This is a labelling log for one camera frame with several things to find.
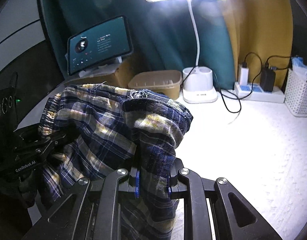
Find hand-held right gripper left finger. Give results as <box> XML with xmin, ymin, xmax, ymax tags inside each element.
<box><xmin>31</xmin><ymin>168</ymin><xmax>141</xmax><ymax>240</ymax></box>

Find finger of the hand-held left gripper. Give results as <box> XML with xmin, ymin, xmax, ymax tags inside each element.
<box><xmin>31</xmin><ymin>133</ymin><xmax>69</xmax><ymax>161</ymax></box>

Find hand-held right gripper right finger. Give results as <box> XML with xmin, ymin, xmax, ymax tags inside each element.
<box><xmin>167</xmin><ymin>157</ymin><xmax>284</xmax><ymax>240</ymax></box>

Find blue plaid pants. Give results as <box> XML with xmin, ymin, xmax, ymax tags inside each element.
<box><xmin>38</xmin><ymin>82</ymin><xmax>194</xmax><ymax>240</ymax></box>

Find person's left hand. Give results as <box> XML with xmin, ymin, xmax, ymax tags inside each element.
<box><xmin>0</xmin><ymin>172</ymin><xmax>37</xmax><ymax>209</ymax></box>

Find cardboard box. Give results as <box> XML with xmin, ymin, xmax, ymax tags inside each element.
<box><xmin>63</xmin><ymin>55</ymin><xmax>141</xmax><ymax>90</ymax></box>

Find white desk lamp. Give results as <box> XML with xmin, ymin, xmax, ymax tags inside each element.
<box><xmin>140</xmin><ymin>0</ymin><xmax>232</xmax><ymax>104</ymax></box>

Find white tablet stand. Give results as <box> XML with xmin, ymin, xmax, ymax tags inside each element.
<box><xmin>78</xmin><ymin>56</ymin><xmax>122</xmax><ymax>78</ymax></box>

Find brown plastic container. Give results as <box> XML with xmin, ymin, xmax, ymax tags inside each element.
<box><xmin>128</xmin><ymin>70</ymin><xmax>182</xmax><ymax>99</ymax></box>

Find tablet with teal screen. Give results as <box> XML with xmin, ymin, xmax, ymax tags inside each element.
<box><xmin>67</xmin><ymin>15</ymin><xmax>134</xmax><ymax>77</ymax></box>

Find white power strip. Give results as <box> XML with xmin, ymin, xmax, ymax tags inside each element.
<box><xmin>234</xmin><ymin>81</ymin><xmax>286</xmax><ymax>103</ymax></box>

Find white charger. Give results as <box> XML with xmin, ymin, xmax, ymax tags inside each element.
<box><xmin>237</xmin><ymin>64</ymin><xmax>249</xmax><ymax>86</ymax></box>

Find black power adapter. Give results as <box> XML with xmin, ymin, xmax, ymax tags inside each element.
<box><xmin>260</xmin><ymin>65</ymin><xmax>276</xmax><ymax>92</ymax></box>

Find teal curtain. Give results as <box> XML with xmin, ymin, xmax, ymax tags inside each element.
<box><xmin>40</xmin><ymin>0</ymin><xmax>235</xmax><ymax>90</ymax></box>

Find white plastic basket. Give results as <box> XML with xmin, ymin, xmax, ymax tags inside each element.
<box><xmin>285</xmin><ymin>67</ymin><xmax>307</xmax><ymax>117</ymax></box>

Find blue plastic bag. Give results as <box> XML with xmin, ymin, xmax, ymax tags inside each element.
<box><xmin>291</xmin><ymin>56</ymin><xmax>307</xmax><ymax>72</ymax></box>

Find yellow curtain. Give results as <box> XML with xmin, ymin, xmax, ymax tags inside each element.
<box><xmin>220</xmin><ymin>0</ymin><xmax>294</xmax><ymax>90</ymax></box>

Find black charging cable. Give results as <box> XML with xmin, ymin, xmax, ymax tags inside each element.
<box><xmin>217</xmin><ymin>52</ymin><xmax>263</xmax><ymax>113</ymax></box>
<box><xmin>265</xmin><ymin>56</ymin><xmax>291</xmax><ymax>71</ymax></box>

